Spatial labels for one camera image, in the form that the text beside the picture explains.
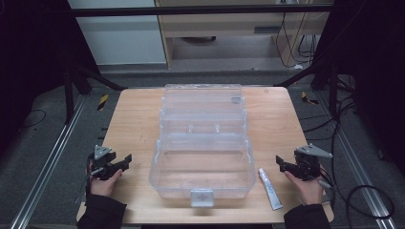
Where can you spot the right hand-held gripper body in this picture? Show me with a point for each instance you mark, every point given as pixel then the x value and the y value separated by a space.
pixel 308 163

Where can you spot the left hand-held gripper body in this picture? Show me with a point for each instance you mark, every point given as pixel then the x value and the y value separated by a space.
pixel 102 159

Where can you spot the white tube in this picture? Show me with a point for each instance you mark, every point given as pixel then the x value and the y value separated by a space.
pixel 270 189

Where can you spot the clear plastic storage box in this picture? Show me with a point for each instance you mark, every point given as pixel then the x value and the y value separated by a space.
pixel 202 149

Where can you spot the person's left hand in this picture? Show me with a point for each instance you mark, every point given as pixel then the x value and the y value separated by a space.
pixel 102 187

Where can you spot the person's right hand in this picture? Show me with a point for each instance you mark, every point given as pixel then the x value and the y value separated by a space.
pixel 306 191

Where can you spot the yellow black floor tape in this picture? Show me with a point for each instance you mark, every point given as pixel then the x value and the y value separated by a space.
pixel 308 98
pixel 102 102

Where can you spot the black metal stand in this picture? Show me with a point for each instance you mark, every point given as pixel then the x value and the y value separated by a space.
pixel 321 76
pixel 76 86

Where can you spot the dark curtain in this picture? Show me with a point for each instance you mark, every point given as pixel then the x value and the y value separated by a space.
pixel 28 63
pixel 372 73

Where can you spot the white cabinet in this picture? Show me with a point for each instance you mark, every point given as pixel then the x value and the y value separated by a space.
pixel 121 35

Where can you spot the light wooden desk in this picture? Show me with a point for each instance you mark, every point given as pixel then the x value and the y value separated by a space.
pixel 229 28

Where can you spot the aluminium floor rail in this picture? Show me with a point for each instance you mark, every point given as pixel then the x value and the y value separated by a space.
pixel 356 165
pixel 47 165

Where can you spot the black horizontal frame bar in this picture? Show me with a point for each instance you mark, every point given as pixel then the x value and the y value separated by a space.
pixel 191 11

